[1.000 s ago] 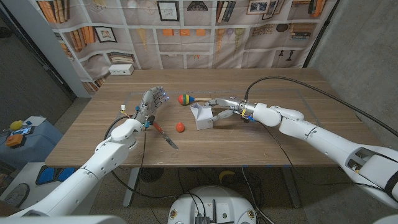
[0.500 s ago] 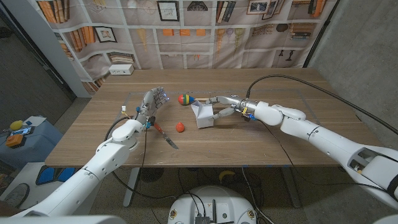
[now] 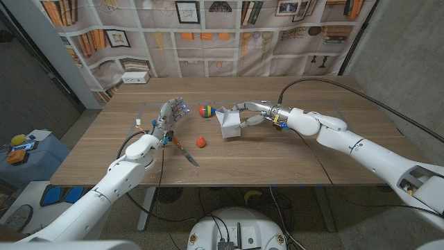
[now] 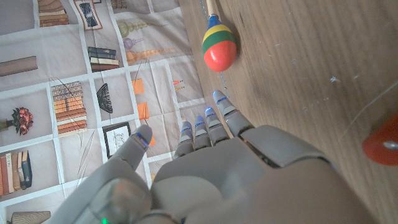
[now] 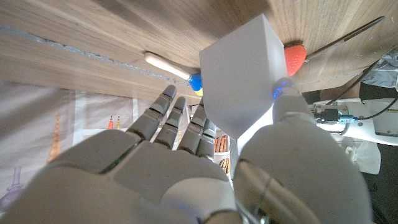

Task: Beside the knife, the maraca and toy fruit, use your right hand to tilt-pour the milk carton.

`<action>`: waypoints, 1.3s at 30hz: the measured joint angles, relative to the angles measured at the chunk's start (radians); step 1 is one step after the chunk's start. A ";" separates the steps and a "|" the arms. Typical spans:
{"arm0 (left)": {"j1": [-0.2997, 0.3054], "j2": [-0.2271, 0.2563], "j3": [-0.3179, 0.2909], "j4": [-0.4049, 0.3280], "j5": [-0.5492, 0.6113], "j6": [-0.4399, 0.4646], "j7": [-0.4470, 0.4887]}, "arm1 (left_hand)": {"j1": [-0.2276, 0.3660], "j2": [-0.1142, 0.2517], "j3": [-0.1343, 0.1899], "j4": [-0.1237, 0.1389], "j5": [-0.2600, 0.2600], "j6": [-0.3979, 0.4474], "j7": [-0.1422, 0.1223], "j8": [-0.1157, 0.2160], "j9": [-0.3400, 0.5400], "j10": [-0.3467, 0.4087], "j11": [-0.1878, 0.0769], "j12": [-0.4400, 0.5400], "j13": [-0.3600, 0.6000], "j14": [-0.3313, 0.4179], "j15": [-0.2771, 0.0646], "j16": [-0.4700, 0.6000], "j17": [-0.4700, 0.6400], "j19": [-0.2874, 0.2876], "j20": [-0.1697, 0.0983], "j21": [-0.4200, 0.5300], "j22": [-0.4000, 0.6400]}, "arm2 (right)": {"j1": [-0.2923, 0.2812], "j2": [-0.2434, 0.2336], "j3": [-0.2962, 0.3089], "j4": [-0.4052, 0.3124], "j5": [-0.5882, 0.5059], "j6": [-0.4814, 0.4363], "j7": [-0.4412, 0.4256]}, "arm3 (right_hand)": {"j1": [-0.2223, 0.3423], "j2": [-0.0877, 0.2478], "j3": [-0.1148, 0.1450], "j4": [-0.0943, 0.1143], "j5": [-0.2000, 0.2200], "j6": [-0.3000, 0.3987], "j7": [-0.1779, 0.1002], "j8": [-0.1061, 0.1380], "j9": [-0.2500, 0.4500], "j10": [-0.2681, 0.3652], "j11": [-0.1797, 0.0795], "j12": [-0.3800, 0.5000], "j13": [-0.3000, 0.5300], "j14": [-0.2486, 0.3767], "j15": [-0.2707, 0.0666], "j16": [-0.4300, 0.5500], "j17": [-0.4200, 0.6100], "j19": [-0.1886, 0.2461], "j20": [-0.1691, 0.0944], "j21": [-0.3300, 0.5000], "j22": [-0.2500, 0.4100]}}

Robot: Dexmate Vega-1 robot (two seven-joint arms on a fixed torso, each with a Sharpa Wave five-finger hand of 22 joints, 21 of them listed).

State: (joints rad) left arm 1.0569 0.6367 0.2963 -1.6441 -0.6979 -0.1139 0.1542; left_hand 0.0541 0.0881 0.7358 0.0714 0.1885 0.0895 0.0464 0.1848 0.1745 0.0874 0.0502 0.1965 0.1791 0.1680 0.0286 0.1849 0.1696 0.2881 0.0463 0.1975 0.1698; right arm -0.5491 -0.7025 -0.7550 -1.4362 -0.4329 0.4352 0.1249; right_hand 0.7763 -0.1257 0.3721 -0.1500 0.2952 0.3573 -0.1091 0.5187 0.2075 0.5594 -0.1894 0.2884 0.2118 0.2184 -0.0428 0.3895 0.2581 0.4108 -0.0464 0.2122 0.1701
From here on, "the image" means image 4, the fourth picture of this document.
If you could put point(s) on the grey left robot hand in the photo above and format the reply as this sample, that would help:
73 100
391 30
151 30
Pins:
236 180

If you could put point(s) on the printed bookshelf backdrop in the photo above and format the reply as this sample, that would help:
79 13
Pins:
46 46

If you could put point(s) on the striped wooden maraca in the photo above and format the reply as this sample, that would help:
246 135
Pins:
219 49

